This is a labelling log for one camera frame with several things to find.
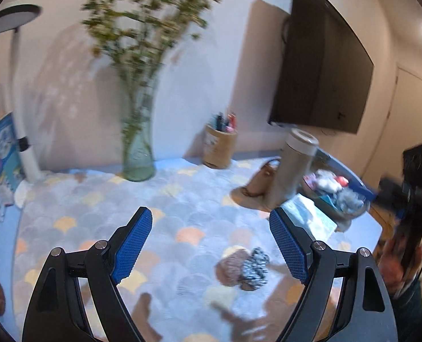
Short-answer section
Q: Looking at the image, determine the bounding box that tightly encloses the white door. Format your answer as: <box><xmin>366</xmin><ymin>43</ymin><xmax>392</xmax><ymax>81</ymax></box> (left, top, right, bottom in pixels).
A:
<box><xmin>361</xmin><ymin>62</ymin><xmax>422</xmax><ymax>188</ymax></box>

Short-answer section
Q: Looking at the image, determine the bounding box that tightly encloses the glass vase with green plants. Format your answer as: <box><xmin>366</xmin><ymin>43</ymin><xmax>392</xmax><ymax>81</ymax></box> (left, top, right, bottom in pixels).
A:
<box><xmin>81</xmin><ymin>0</ymin><xmax>223</xmax><ymax>143</ymax></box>

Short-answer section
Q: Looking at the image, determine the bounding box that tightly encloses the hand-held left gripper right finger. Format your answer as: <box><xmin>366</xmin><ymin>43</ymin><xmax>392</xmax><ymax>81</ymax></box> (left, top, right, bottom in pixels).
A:
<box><xmin>269</xmin><ymin>207</ymin><xmax>399</xmax><ymax>342</ymax></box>

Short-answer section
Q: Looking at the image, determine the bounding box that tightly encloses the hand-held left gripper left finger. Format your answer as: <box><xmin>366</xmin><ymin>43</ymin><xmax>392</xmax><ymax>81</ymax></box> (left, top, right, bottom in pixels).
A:
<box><xmin>21</xmin><ymin>206</ymin><xmax>153</xmax><ymax>342</ymax></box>

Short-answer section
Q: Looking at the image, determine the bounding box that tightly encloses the black white speckled scrunchie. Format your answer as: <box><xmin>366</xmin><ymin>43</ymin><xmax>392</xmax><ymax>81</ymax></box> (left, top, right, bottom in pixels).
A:
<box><xmin>240</xmin><ymin>247</ymin><xmax>271</xmax><ymax>292</ymax></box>

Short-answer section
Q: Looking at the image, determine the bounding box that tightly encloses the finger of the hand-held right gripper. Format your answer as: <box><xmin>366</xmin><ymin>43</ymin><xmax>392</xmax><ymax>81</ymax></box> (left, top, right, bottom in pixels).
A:
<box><xmin>378</xmin><ymin>176</ymin><xmax>407</xmax><ymax>209</ymax></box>

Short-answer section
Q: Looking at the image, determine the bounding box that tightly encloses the person's right hand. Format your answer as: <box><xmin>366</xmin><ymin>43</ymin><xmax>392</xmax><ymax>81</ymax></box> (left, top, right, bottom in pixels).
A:
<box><xmin>380</xmin><ymin>228</ymin><xmax>417</xmax><ymax>298</ymax></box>

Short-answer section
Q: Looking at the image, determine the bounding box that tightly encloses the beige thermos bottle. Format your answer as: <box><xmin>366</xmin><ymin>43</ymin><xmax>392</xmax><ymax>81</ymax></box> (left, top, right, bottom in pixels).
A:
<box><xmin>266</xmin><ymin>128</ymin><xmax>319</xmax><ymax>212</ymax></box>

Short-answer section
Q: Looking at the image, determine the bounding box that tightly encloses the bunch of pens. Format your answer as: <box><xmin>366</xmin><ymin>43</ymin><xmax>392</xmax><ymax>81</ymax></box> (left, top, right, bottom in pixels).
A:
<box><xmin>211</xmin><ymin>111</ymin><xmax>238</xmax><ymax>133</ymax></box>

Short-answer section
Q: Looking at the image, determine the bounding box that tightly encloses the white desk lamp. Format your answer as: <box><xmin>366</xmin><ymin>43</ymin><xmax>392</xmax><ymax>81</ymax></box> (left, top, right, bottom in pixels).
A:
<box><xmin>0</xmin><ymin>4</ymin><xmax>44</xmax><ymax>208</ymax></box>

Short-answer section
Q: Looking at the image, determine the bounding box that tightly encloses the row of books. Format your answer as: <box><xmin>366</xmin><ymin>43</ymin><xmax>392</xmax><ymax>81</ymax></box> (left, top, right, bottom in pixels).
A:
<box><xmin>0</xmin><ymin>84</ymin><xmax>28</xmax><ymax>222</ymax></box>

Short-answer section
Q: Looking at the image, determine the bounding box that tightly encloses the woven storage basket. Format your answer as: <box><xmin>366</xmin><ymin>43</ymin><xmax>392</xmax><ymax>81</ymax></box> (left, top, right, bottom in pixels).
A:
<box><xmin>299</xmin><ymin>170</ymin><xmax>373</xmax><ymax>222</ymax></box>

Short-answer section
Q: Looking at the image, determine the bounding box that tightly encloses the wooden pen holder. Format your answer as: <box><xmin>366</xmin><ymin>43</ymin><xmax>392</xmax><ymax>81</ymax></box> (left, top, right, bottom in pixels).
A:
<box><xmin>202</xmin><ymin>123</ymin><xmax>239</xmax><ymax>169</ymax></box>

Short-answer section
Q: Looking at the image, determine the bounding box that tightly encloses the fan-patterned tablecloth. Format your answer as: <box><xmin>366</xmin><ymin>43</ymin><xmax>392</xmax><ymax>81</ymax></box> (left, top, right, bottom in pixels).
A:
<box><xmin>13</xmin><ymin>157</ymin><xmax>354</xmax><ymax>342</ymax></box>

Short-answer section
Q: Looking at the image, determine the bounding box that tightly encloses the person's dark clothing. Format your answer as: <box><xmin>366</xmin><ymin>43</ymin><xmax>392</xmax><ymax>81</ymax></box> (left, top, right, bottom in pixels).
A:
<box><xmin>393</xmin><ymin>278</ymin><xmax>422</xmax><ymax>342</ymax></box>

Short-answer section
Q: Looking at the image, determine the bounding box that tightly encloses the brown round handbag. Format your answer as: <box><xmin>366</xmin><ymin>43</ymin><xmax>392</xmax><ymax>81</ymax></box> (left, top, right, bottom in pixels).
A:
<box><xmin>245</xmin><ymin>160</ymin><xmax>281</xmax><ymax>198</ymax></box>

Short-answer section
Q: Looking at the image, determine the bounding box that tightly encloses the black wall television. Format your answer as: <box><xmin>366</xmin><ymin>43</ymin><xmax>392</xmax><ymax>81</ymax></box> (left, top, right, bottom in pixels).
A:
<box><xmin>268</xmin><ymin>0</ymin><xmax>375</xmax><ymax>135</ymax></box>

